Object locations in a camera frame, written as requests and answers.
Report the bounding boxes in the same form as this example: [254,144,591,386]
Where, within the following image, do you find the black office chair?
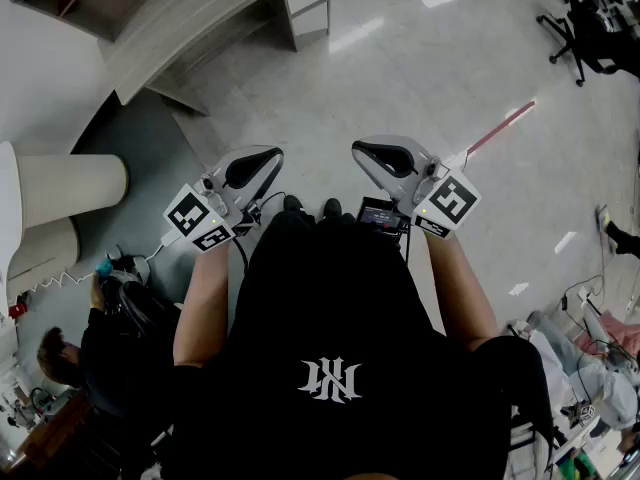
[536,0,640,88]

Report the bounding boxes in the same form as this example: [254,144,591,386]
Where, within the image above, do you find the black recorder with screen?
[355,196,402,234]

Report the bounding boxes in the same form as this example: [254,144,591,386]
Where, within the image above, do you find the black bag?
[102,277,181,342]

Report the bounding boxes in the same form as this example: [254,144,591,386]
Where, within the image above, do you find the wooden cubby shelf unit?
[9,0,136,39]

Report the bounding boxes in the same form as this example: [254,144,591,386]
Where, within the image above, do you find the white round table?
[0,140,25,329]

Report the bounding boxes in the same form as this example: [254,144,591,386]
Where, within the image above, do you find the white rounded device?
[104,250,151,287]

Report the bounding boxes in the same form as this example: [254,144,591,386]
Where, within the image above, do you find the person's left forearm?
[172,241,232,369]

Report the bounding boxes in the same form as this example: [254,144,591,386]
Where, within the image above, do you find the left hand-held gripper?
[162,145,285,255]

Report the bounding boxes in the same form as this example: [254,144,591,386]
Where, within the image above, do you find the grey cloth heap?
[528,310,632,432]

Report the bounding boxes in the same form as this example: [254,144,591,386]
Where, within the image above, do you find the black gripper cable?
[232,190,287,273]

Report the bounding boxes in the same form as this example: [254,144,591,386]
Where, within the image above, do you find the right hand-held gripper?
[352,134,482,241]

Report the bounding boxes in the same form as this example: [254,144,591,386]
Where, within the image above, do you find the person's right forearm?
[424,230,501,354]

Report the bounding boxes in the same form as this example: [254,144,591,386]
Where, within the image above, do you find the brown wooden cabinet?
[14,392,131,480]

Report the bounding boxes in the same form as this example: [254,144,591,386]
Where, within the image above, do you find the pink cloth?
[597,311,640,354]

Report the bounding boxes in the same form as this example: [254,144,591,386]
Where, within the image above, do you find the white cable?
[27,242,166,294]

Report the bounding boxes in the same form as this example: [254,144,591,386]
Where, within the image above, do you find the white drawer cabinet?
[282,0,332,53]

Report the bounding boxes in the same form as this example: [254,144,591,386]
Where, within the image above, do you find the grey wooden desk with shelves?
[9,0,332,118]

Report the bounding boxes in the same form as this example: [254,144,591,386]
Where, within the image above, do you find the red floor tape strip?
[466,98,537,155]

